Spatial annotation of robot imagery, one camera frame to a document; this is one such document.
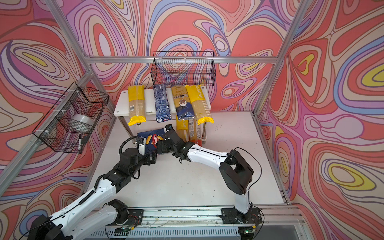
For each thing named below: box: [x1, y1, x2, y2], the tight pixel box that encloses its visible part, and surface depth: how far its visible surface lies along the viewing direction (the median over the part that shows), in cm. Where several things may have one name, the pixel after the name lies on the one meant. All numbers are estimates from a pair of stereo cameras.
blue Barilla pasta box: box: [137, 128, 165, 155], surface depth 87 cm
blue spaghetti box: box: [153, 84, 172, 123], surface depth 73 cm
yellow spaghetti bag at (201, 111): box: [185, 84, 214, 126], surface depth 74 cm
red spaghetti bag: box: [188, 118, 203, 147], surface depth 98 cm
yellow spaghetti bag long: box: [128, 85, 147, 127], surface depth 74 cm
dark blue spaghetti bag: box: [171, 85, 195, 120], surface depth 76 cm
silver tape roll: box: [71, 114, 94, 126], surface depth 75 cm
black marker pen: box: [77, 134, 82, 153], surface depth 73 cm
